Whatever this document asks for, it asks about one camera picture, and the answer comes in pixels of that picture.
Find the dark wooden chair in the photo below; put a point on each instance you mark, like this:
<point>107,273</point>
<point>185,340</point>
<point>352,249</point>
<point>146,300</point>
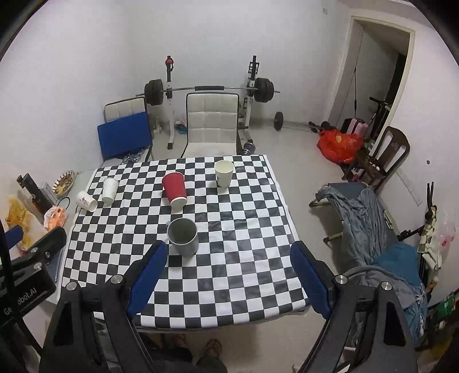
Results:
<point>389,150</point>

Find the grey mug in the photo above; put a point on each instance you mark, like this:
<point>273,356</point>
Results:
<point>183,236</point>

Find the pink suitcase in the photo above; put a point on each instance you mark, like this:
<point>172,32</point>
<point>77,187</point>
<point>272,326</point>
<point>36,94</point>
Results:
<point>355,125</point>

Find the glass ashtray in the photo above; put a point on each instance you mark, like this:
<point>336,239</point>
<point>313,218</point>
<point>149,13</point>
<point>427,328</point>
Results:
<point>132,156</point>

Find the person's foot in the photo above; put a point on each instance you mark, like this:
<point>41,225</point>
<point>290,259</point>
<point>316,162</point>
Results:
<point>214,347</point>
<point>177,340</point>

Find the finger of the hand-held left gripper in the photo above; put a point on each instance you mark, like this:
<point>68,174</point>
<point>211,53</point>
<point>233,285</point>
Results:
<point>48,244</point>
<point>14,235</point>

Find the black white checkered tablecloth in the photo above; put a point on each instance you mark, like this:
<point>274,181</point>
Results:
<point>229,222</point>

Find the blue towel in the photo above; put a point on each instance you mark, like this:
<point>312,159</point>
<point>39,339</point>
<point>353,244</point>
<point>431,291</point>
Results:
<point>398,261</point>

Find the yellowish plastic bag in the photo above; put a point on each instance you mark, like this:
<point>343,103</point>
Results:
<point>18,218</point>

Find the cream paper cup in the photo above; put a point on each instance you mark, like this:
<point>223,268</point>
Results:
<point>223,174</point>

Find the black scooter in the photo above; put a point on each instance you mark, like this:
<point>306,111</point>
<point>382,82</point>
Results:
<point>380,114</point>

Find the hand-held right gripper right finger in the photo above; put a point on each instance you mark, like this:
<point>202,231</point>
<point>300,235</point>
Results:
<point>311,283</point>

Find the wide white padded chair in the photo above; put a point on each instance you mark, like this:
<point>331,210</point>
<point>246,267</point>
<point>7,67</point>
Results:
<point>211,122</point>

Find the person's dark trousers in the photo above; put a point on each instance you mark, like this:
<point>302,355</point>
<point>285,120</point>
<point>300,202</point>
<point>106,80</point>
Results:
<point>200,364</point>

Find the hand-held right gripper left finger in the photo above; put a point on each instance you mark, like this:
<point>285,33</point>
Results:
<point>147,279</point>

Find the round patterned dish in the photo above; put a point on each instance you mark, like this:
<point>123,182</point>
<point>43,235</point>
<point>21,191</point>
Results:
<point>64,182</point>

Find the person's left foot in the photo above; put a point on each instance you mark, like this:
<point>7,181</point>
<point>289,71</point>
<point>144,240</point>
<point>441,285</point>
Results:
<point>177,340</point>

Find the red plastic bag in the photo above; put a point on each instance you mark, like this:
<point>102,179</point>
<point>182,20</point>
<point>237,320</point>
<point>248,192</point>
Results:
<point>339,145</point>

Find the folding cot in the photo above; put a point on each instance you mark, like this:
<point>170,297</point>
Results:
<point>335,229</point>

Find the long barbell with black plates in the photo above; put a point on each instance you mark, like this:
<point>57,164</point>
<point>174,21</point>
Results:
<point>211,88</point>

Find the red cup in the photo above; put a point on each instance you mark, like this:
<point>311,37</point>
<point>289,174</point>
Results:
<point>174,189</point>

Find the blue cushion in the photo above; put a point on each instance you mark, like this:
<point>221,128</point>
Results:
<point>123,134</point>

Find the white printed paper cup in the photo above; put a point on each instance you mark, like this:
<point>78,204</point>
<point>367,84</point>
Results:
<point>86,201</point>

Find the orange snack packet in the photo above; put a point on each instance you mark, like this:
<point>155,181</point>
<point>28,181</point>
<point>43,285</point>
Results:
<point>55,217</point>

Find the green box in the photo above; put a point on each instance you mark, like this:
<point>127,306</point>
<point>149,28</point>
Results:
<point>443,308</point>

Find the black stand rack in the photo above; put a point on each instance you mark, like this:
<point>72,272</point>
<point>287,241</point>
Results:
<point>428,204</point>

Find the white barbell rack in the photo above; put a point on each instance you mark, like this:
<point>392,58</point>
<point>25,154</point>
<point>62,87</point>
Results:
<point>170,118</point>

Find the plain white paper cup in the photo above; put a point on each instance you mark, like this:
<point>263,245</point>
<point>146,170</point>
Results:
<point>109,190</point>

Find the chrome dumbbell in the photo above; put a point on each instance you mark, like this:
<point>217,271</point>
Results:
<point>249,147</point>

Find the person's right foot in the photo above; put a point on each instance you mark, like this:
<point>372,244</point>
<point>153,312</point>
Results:
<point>214,347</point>

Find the short barbell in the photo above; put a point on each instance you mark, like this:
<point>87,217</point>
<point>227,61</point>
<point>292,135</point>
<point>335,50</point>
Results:
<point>279,121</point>

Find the checkered cloth bag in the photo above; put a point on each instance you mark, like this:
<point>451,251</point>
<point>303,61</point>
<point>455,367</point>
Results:
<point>430,238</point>

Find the narrow white padded chair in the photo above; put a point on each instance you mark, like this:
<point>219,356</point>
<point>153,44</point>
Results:
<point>123,107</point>

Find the door frame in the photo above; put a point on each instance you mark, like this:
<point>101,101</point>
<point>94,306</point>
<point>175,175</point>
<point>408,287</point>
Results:
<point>353,53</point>

